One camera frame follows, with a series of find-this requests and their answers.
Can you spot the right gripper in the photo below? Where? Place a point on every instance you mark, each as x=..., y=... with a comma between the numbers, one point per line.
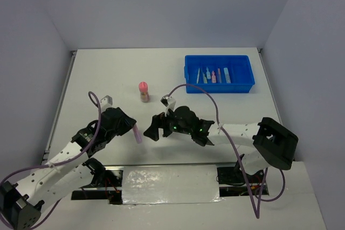
x=158, y=120

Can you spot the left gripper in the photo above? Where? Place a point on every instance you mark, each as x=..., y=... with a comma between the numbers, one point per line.
x=128, y=122

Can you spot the pink purple highlighter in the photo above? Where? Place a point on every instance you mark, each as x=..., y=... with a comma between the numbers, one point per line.
x=137, y=134

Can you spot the pink lid clip jar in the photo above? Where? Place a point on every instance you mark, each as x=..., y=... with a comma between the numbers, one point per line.
x=143, y=89

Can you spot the green correction tape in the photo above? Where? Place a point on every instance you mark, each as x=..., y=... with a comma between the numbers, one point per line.
x=205, y=80

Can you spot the purple clear pen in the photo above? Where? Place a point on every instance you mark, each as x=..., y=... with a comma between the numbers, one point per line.
x=199, y=75

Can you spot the pink correction tape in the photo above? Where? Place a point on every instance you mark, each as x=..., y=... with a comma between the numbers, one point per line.
x=213, y=77

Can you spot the light blue eraser stick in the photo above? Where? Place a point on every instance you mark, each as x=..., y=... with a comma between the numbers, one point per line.
x=227, y=75

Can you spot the orange capped marker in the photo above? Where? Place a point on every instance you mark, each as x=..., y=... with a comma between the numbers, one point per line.
x=219, y=75

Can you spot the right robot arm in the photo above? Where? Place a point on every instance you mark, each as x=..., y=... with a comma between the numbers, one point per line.
x=271, y=144

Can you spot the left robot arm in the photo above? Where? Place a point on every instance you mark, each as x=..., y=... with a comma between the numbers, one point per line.
x=23, y=202

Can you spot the silver foil tape sheet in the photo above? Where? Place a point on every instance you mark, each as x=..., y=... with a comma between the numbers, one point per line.
x=182, y=184

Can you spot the blue plastic compartment tray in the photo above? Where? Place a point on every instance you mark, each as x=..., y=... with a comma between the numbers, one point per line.
x=239, y=66

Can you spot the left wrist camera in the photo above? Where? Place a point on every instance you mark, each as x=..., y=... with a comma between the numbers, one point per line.
x=106, y=102

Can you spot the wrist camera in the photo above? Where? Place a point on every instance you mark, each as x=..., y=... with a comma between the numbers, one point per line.
x=169, y=103
x=106, y=102

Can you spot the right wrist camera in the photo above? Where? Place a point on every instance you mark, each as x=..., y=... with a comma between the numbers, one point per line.
x=169, y=103

